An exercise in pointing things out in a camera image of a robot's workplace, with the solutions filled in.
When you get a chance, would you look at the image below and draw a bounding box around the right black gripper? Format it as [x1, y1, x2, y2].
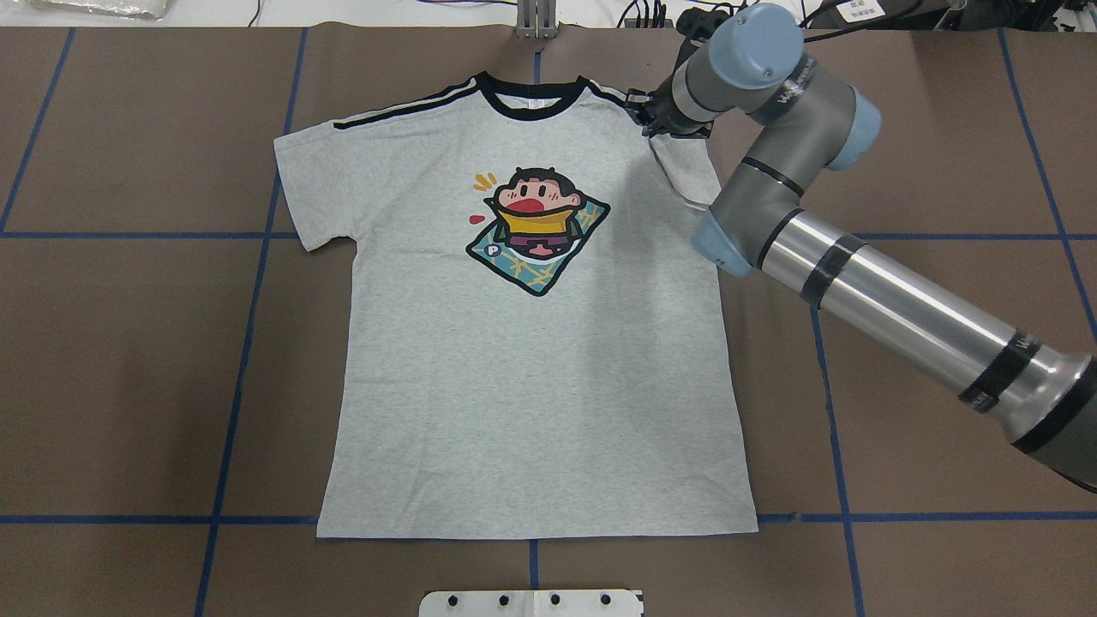
[626, 87, 713, 141]

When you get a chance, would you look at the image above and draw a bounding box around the grey cartoon print t-shirt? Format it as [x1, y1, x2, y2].
[273, 72, 758, 540]

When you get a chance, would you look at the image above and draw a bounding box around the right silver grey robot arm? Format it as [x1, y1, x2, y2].
[627, 3, 1096, 492]

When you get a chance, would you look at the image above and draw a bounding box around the white label paper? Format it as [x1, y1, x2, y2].
[835, 0, 887, 24]

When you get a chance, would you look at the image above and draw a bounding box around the clear plastic bag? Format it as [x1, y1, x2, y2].
[29, 1, 169, 21]

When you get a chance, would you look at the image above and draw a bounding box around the white mounting plate with bolts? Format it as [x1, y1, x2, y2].
[418, 588, 645, 616]

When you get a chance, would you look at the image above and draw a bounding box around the grey aluminium post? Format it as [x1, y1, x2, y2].
[514, 0, 559, 40]

